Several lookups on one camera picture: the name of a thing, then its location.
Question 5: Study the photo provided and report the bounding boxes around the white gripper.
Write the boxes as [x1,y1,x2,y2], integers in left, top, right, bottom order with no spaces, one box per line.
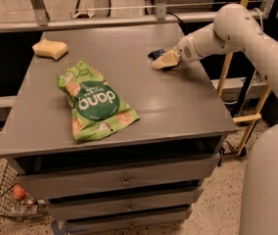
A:
[153,35,197,70]

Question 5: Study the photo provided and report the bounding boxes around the blue rxbar blueberry bar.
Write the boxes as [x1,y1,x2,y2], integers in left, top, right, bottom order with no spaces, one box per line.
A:
[148,49,165,60]

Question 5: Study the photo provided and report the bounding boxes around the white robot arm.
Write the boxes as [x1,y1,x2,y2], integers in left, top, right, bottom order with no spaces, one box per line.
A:
[153,4,278,235]

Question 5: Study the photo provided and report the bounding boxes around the green dang rice chip bag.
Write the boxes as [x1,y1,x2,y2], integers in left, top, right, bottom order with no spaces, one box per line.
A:
[57,61,140,141]

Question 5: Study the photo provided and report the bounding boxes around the yellow sponge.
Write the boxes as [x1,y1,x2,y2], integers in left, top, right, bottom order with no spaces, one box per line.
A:
[32,39,69,61]

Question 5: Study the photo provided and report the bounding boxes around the grey drawer cabinet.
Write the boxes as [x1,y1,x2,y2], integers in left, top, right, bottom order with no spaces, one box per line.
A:
[0,24,236,235]

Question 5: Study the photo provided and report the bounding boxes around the clear plastic bottle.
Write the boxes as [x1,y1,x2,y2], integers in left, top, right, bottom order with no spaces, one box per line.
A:
[11,201,46,217]

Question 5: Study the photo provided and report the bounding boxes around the red apple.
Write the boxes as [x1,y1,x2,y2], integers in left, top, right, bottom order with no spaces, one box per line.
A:
[13,184,25,201]

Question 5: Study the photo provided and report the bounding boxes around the black cable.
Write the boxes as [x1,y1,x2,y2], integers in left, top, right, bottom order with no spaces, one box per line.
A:
[166,12,192,34]

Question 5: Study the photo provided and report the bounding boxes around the yellow wooden frame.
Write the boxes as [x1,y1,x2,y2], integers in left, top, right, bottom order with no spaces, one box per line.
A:
[216,0,278,158]

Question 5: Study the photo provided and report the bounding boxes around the grey metal rail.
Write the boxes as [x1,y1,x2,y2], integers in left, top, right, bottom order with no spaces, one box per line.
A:
[0,0,278,34]

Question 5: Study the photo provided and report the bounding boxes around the black wire basket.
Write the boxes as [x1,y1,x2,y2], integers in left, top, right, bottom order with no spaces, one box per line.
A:
[0,164,48,221]

